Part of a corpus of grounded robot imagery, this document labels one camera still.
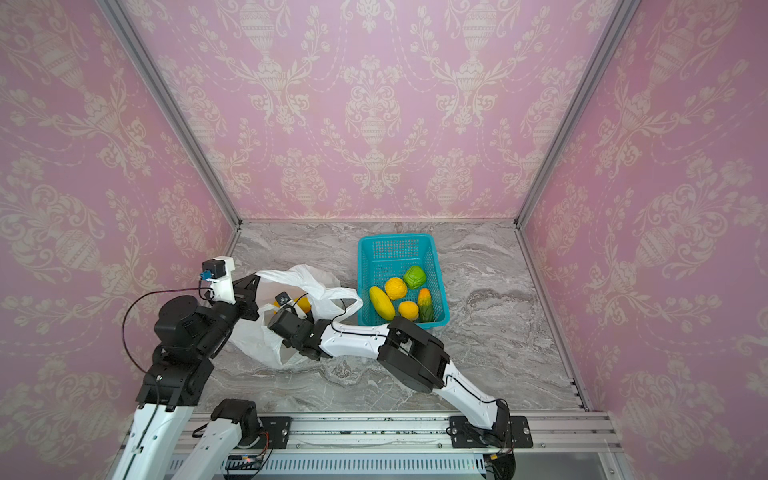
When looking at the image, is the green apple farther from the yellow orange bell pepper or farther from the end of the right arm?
the end of the right arm

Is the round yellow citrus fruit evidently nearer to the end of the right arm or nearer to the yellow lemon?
the yellow lemon

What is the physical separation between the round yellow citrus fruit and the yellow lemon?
2 centimetres

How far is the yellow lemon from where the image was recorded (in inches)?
36.9

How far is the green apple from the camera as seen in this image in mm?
990

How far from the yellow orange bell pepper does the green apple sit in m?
0.08

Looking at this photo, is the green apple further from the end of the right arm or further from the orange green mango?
the end of the right arm

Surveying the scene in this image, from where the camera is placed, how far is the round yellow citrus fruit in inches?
37.9

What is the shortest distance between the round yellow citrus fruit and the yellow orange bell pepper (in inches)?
1.5

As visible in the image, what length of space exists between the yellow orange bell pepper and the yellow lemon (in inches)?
1.1

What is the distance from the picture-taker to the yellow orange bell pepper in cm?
92

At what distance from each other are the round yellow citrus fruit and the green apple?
23 mm

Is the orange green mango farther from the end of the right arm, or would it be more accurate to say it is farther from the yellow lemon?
the end of the right arm

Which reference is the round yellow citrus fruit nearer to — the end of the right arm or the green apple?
the green apple

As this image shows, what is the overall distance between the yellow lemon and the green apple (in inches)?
3.8
